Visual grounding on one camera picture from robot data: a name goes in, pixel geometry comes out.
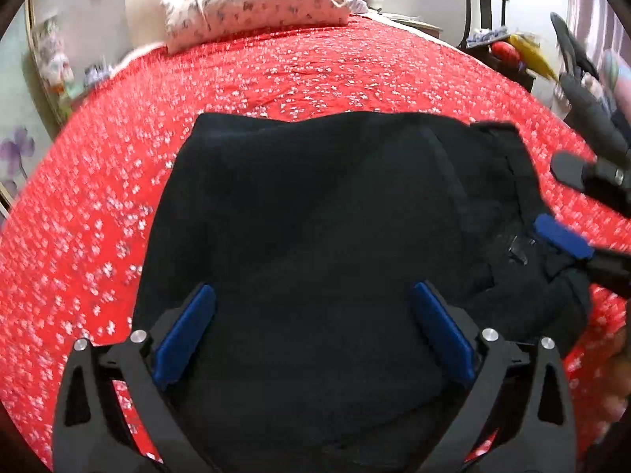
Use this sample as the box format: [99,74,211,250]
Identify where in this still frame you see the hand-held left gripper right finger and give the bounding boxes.
[408,281,577,473]

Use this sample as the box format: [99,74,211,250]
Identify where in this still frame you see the stack of plush toys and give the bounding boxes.
[34,15,76,95]

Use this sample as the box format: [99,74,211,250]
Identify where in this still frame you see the pastel pink cushion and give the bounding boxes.
[599,49,631,109]

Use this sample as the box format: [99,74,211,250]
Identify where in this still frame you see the cluttered bedside table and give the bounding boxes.
[64,59,118,105]

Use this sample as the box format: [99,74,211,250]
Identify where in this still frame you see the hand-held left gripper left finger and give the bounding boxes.
[52,283,220,473]

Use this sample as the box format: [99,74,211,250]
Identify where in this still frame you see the dark wooden chair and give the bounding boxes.
[456,0,538,92]

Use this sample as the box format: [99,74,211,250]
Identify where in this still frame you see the light wooden nightstand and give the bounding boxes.
[385,10,442,39]

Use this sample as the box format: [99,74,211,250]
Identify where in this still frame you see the pink curtain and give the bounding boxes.
[567,0,631,62]

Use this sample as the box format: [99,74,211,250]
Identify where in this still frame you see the red floral bedspread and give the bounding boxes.
[0,12,631,469]

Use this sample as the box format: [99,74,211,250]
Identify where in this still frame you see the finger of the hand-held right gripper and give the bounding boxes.
[551,152,631,218]
[534,214,631,300]

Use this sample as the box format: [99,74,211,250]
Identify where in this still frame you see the beige and pink headboard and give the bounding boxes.
[123,0,174,51]

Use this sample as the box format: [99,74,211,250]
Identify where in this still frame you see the floral print pillow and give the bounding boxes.
[160,0,352,54]

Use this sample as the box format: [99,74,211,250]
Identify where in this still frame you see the red plush toy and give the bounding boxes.
[490,42,518,73]

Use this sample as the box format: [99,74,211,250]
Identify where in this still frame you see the black pants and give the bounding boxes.
[132,111,592,473]

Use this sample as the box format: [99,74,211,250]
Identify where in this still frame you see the grey folded chair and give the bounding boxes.
[549,12,631,159]

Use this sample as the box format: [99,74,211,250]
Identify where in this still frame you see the wardrobe door with flower decals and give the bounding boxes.
[0,5,56,225]

